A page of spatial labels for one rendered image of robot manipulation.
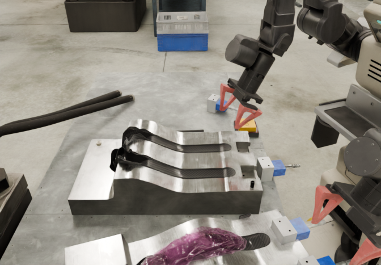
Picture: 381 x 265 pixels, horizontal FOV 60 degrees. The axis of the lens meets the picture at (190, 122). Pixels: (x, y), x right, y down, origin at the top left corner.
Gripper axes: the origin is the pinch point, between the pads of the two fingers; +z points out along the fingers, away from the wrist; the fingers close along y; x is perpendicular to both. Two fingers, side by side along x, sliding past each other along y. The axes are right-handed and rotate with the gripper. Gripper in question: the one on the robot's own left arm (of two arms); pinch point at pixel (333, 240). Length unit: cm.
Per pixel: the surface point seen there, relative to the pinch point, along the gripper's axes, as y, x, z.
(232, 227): -18.0, -3.0, 16.4
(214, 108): -75, 16, 11
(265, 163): -36.3, 14.9, 8.4
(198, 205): -29.2, -5.6, 20.7
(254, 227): -16.7, 2.1, 14.8
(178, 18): -367, 110, 24
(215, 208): -27.7, -1.3, 20.0
